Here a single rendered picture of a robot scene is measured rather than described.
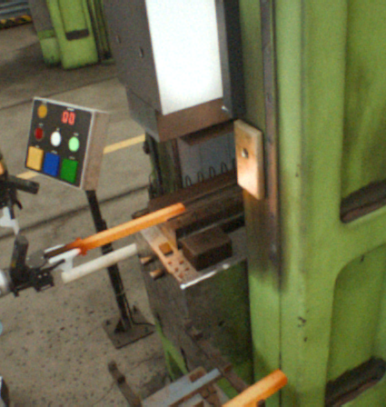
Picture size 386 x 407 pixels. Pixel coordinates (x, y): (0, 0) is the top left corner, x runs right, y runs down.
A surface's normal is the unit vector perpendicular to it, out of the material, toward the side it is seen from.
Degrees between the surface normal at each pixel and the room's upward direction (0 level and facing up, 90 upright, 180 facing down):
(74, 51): 90
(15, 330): 0
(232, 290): 90
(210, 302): 90
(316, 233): 89
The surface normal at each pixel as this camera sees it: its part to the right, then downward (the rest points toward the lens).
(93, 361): -0.11, -0.82
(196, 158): 0.48, 0.46
